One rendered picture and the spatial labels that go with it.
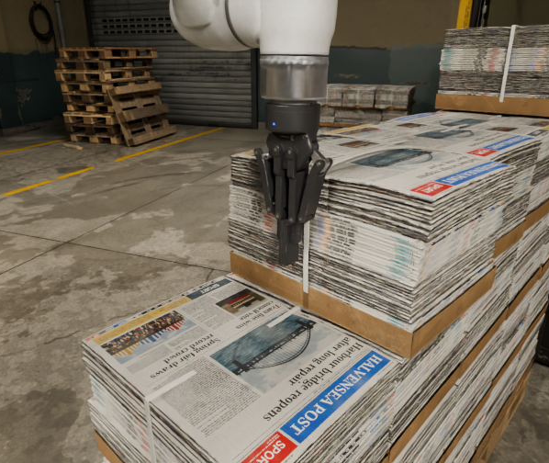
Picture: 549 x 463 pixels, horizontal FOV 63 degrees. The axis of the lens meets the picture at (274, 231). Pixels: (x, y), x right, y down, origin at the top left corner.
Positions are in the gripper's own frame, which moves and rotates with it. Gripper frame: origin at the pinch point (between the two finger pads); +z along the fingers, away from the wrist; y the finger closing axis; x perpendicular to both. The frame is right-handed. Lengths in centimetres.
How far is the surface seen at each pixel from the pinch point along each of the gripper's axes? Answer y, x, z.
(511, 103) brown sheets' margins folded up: -2, -90, -16
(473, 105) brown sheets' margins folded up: 8, -90, -14
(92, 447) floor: 80, 3, 96
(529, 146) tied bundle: -18, -51, -11
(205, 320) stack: 8.4, 10.0, 12.9
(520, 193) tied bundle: -18, -53, -1
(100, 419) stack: 14.9, 25.8, 26.1
